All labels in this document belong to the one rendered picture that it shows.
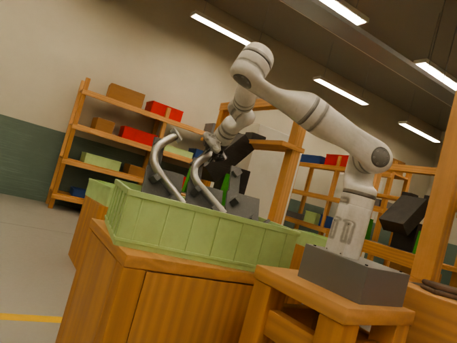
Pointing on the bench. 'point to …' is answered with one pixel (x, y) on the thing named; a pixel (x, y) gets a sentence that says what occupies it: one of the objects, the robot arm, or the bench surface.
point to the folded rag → (439, 289)
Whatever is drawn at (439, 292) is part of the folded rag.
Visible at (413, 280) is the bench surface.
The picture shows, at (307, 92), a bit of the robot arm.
